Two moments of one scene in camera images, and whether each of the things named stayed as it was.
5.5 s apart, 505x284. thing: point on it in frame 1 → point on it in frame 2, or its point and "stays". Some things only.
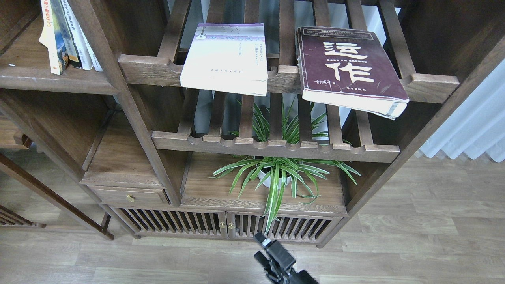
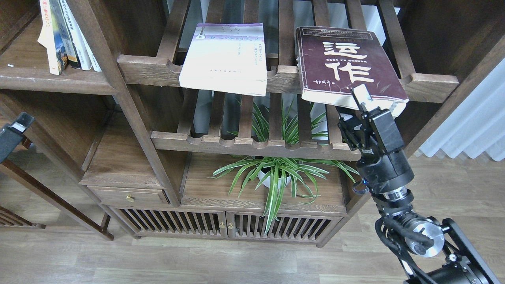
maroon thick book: x=349 y=69 stays
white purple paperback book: x=228 y=58 stays
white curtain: x=479 y=129 stays
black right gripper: x=283 y=275 → x=382 y=171
